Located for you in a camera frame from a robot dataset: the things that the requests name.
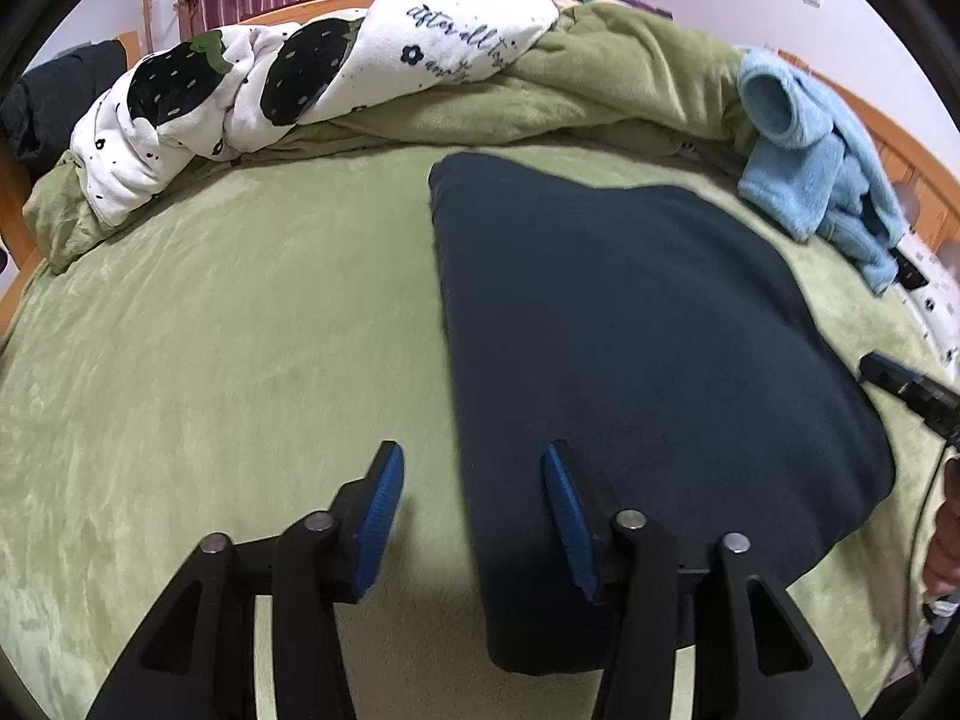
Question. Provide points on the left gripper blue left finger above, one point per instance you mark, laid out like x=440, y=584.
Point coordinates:
x=365, y=510

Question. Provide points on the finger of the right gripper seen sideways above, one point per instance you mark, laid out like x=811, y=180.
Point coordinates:
x=934, y=403

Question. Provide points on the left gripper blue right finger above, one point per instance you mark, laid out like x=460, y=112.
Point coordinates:
x=582, y=507

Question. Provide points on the dark navy sweatshirt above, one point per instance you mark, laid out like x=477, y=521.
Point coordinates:
x=671, y=347

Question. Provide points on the person's right hand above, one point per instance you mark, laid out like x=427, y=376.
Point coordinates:
x=941, y=570

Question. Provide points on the green bed sheet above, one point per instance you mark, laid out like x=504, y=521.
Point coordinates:
x=223, y=366

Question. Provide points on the light blue fleece garment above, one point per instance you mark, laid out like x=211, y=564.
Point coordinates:
x=815, y=171

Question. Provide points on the green fleece blanket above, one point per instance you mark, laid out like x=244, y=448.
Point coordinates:
x=610, y=70

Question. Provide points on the white strawberry print duvet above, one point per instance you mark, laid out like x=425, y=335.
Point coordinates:
x=237, y=89

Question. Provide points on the black jacket on bedframe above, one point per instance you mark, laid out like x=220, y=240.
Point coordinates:
x=41, y=109

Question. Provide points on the wooden coat rack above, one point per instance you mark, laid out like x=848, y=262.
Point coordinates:
x=164, y=23

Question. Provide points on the wooden bed frame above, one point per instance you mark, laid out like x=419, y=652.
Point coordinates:
x=932, y=186

